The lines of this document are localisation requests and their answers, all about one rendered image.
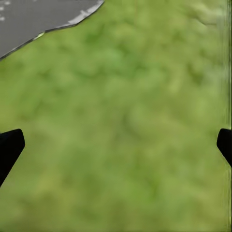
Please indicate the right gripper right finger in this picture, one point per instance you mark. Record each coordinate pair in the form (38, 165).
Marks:
(224, 143)

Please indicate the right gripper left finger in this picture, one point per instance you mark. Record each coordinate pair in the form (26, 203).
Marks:
(11, 145)

